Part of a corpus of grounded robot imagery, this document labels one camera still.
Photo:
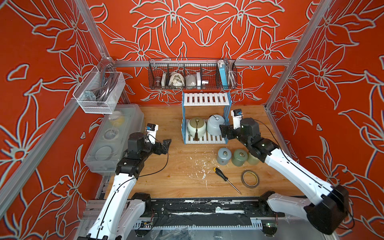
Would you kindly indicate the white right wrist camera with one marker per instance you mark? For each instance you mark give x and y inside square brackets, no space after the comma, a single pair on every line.
[237,116]

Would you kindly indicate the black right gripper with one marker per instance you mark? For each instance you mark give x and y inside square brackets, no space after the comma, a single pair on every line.
[230,129]

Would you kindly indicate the black wire basket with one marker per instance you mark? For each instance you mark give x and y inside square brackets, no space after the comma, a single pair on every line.
[207,67]

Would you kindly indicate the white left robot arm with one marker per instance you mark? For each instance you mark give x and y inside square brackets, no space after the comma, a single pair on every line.
[114,221]

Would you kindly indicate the light blue flat box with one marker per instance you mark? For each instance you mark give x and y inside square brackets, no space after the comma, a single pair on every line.
[222,66]

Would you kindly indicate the brown tape roll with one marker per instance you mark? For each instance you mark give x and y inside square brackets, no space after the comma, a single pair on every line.
[250,179]

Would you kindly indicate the pale blue round jar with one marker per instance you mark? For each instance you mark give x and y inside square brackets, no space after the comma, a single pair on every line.
[213,125]

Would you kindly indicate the grey tubes in basket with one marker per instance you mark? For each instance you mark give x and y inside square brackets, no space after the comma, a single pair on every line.
[107,83]

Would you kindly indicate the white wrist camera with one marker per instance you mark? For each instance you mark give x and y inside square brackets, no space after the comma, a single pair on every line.
[151,131]
[237,116]

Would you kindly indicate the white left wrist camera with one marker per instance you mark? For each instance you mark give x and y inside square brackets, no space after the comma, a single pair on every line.
[151,131]

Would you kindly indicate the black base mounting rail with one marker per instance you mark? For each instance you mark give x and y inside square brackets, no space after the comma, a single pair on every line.
[243,206]

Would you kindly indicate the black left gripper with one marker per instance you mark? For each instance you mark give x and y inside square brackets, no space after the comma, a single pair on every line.
[158,151]

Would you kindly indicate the blue tea canister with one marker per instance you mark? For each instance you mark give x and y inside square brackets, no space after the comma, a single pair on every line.
[224,156]

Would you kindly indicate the clear plastic wall basket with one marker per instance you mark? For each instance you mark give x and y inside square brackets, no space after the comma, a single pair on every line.
[91,82]

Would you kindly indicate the yellow tea canister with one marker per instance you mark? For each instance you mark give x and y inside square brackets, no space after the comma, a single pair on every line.
[252,160]

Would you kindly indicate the black yellow screwdriver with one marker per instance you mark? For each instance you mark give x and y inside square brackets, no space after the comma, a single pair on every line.
[225,178]

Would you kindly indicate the green tea canister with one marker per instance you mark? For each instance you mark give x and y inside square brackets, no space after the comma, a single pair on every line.
[239,157]

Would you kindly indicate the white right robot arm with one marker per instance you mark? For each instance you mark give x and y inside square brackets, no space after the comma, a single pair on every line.
[325,206]

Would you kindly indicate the cream round jar with tassel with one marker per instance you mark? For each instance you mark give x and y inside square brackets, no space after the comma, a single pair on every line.
[197,128]

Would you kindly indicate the small metal spool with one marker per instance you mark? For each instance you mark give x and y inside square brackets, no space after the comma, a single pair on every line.
[157,81]

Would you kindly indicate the translucent plastic storage box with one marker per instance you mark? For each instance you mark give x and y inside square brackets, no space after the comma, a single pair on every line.
[111,139]

